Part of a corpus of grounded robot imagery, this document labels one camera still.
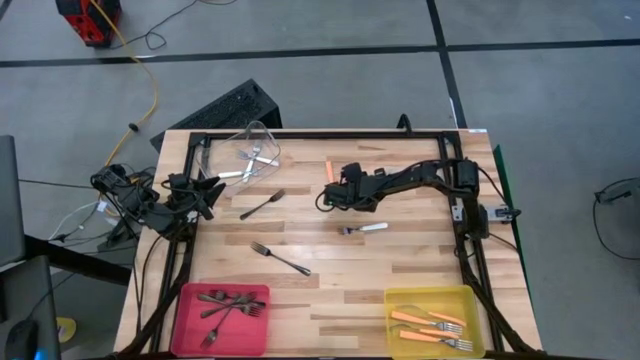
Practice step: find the long dark metal fork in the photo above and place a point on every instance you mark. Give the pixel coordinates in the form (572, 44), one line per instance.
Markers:
(285, 262)

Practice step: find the clear plastic bin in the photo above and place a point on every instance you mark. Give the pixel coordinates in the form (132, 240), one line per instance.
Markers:
(212, 155)

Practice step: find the grey flat screen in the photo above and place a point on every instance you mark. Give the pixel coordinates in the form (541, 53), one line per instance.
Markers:
(10, 200)

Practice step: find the pink plastic bin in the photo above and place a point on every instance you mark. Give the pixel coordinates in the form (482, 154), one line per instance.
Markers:
(250, 340)

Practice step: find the upright side panel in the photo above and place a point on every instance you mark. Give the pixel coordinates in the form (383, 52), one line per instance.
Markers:
(505, 180)

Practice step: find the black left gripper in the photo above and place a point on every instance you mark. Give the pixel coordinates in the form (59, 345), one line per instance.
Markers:
(186, 196)

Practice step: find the black computer mouse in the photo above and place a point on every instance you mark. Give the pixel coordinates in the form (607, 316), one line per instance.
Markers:
(20, 340)

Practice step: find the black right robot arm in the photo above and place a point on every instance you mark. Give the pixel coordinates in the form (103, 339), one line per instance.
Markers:
(425, 175)

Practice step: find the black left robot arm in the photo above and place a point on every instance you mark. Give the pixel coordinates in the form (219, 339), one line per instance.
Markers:
(145, 210)

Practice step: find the red and black case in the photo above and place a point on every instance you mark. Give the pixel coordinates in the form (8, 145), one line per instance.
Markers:
(85, 25)

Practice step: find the yellow round disc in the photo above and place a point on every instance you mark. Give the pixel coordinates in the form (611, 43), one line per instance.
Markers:
(67, 330)

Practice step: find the black perforated computer case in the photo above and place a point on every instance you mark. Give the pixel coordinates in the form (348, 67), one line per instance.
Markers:
(225, 110)

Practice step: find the yellow plastic bin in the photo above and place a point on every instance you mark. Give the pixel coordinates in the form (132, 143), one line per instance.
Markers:
(425, 297)

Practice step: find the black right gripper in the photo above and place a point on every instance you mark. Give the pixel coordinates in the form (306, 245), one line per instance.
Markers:
(362, 192)

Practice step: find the black floor beam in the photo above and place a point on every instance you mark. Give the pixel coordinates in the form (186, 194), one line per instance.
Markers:
(75, 260)

